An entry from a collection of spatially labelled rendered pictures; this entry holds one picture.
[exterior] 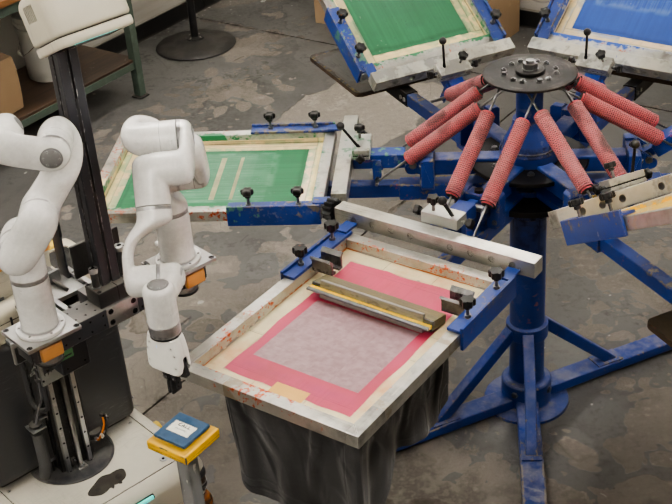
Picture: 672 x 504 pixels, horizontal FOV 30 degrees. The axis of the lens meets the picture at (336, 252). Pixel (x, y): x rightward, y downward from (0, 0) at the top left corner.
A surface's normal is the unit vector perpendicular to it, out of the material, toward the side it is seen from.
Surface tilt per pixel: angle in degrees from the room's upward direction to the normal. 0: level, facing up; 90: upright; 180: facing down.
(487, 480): 0
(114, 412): 90
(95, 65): 0
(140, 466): 0
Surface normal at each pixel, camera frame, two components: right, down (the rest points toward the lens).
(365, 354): -0.07, -0.85
